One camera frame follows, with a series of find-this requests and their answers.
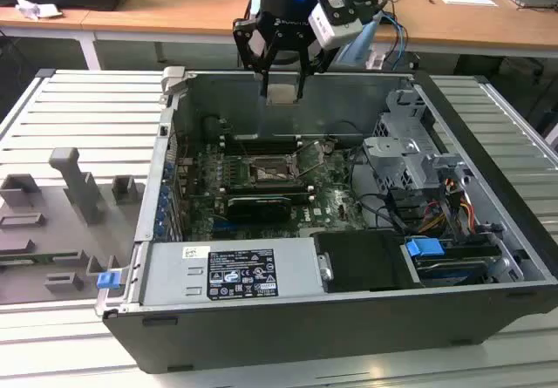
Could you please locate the blue case latch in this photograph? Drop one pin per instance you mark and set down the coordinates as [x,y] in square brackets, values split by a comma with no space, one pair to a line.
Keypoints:
[108,281]

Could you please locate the blue expansion slot clip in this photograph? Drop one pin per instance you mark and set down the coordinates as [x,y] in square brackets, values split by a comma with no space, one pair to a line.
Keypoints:
[164,197]
[161,220]
[168,170]

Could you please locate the black plastic air shroud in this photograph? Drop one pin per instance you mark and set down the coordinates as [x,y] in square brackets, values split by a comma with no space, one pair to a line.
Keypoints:
[366,261]

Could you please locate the black open PC case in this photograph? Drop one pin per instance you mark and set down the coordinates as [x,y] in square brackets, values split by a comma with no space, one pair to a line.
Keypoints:
[305,335]

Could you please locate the black graphics card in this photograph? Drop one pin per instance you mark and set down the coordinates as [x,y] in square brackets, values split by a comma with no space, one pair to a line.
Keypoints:
[257,209]

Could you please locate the wooden office desk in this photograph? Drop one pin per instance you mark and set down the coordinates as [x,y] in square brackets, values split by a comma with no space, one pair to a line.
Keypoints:
[174,8]

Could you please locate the black CPU socket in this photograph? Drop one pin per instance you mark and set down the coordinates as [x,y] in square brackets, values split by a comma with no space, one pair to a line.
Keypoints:
[280,164]

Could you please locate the grey metal drive cage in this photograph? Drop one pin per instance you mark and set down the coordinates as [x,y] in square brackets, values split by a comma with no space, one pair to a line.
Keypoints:
[401,152]

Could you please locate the crumpled white paper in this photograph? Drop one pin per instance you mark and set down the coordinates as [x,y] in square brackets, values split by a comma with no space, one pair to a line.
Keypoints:
[35,8]

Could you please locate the green RAM stick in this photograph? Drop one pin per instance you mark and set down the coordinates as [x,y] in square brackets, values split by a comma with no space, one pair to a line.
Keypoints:
[26,258]

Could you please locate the grey flat laptop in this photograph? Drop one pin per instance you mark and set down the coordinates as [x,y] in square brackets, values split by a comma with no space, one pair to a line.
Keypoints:
[534,0]

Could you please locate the silver CPU plate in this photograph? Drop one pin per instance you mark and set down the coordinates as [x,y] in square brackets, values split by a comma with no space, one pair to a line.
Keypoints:
[282,93]

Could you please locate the grey power supply unit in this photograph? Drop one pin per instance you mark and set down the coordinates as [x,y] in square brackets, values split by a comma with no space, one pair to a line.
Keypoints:
[174,274]

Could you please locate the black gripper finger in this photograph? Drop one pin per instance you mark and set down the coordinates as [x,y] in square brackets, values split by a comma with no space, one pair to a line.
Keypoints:
[250,43]
[320,59]

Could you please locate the green motherboard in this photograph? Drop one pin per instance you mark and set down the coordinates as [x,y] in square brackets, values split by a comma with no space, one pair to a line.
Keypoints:
[335,200]

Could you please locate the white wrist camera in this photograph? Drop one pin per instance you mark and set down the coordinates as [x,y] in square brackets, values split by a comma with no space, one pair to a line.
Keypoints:
[335,32]

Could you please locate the white paper sheet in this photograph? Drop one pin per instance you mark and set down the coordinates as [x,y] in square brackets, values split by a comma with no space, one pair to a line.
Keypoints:
[466,0]

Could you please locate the grey parts rack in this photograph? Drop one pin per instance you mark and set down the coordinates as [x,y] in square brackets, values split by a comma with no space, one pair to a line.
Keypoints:
[52,231]

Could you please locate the white power adapter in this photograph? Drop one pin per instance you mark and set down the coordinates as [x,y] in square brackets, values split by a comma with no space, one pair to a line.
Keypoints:
[376,59]

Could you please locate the blue disk carrier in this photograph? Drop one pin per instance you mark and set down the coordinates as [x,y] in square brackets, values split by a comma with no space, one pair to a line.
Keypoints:
[423,247]

